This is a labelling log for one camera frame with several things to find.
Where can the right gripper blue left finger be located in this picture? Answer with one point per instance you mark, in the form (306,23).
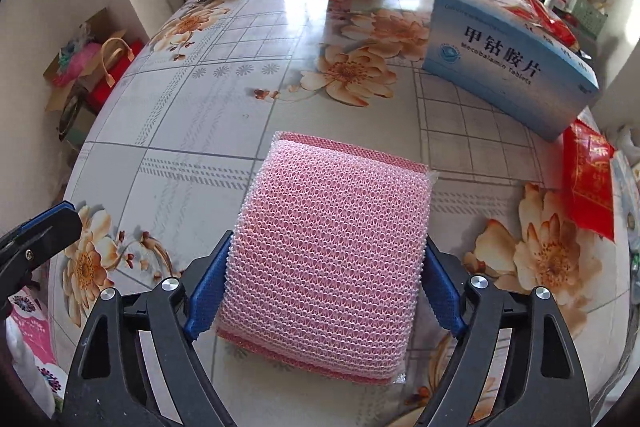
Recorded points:
(204,281)

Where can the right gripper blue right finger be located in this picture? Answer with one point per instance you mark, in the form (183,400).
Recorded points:
(443,282)

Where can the pink scrub sponge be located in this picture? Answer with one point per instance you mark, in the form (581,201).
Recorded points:
(324,266)

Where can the red snack packet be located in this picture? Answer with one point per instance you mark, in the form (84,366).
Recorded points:
(587,189)

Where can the blue medicine box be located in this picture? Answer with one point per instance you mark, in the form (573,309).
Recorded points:
(497,52)

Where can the cardboard box with bags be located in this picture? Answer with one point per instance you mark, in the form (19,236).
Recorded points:
(84,74)

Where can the green plastic basket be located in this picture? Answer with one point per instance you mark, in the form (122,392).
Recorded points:
(590,20)

